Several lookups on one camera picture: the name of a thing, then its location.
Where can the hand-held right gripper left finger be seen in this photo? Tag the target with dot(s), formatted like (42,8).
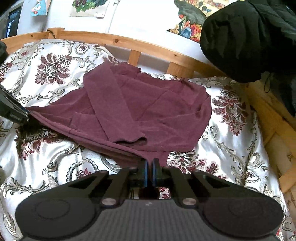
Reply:
(146,172)

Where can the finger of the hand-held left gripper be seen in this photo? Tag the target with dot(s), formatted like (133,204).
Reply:
(11,109)

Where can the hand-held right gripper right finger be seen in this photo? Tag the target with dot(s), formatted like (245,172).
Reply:
(154,172)

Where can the maroon long-sleeve shirt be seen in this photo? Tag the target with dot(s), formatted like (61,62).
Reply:
(161,104)

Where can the dark window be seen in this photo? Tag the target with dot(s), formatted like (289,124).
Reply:
(13,20)

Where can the orange-haired cartoon girl poster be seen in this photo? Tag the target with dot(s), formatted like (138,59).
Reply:
(39,7)

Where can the white floral satin blanket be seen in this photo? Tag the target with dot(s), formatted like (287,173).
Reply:
(231,139)

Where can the black padded coat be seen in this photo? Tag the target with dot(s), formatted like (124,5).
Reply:
(231,41)

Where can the white wall pipe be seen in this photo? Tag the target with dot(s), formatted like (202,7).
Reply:
(109,16)

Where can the wooden bed frame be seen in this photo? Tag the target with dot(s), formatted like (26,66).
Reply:
(148,47)

